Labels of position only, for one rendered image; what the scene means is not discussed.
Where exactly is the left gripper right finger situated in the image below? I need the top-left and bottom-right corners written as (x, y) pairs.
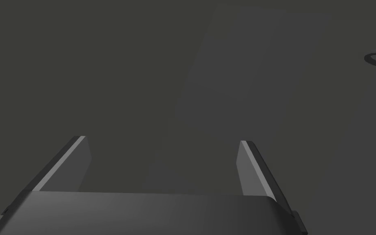
top-left (236, 140), bottom-right (285, 202)

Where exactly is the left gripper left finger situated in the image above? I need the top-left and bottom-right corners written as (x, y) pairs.
top-left (21, 135), bottom-right (93, 193)

